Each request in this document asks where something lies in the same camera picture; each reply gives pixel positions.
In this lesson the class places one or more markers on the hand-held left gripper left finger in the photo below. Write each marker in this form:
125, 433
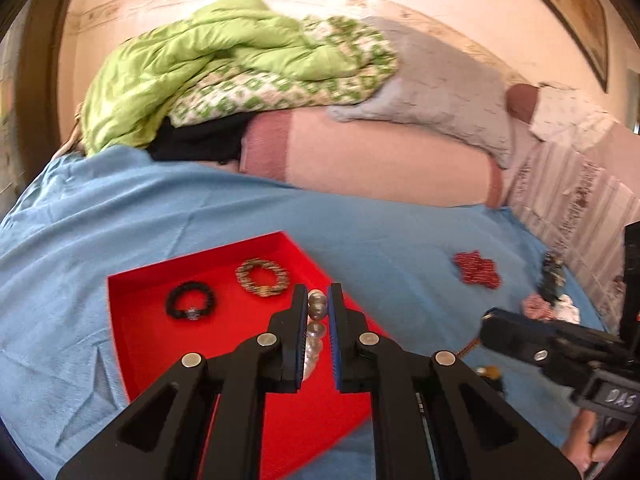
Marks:
302, 340

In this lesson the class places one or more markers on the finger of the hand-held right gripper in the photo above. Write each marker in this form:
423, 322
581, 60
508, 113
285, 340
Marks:
515, 332

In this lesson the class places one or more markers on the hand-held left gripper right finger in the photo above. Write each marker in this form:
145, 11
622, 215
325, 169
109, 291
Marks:
336, 340

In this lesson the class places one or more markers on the pearl earring with gold hook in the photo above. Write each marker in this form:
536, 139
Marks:
487, 373

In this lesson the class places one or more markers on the red tray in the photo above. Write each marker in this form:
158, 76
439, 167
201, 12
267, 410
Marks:
150, 310

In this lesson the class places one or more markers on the black beaded jewelry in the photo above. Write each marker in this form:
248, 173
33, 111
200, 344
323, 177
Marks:
550, 280

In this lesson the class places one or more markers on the person's right hand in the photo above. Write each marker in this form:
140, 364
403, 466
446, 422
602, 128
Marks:
577, 440

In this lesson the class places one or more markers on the red and white scrunchie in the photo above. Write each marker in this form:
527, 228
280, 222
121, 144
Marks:
537, 307

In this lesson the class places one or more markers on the white hair accessory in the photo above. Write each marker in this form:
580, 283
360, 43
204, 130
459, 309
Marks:
567, 310

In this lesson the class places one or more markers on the red polka-dot bow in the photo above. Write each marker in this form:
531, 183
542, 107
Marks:
475, 267

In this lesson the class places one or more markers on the blue blanket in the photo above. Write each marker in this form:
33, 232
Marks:
350, 235

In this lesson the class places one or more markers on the striped bed sheet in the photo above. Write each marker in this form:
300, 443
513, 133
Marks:
575, 200

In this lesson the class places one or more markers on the pink bolster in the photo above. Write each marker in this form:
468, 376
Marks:
375, 160

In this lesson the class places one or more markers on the black cloth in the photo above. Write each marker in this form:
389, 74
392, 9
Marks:
200, 142

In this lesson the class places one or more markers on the white patterned cloth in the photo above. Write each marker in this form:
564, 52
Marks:
567, 115

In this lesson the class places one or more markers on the brown bolster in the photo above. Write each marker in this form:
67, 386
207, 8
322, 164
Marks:
520, 100

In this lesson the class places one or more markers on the grey pillow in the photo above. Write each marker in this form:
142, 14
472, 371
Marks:
440, 90

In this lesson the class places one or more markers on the green and white patterned quilt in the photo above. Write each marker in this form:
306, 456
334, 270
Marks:
225, 95

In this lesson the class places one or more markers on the green comforter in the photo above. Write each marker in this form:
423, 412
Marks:
150, 75

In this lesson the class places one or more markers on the stained-glass window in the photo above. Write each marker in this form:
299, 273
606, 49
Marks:
10, 125

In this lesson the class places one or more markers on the wooden window frame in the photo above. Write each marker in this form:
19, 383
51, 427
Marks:
45, 60

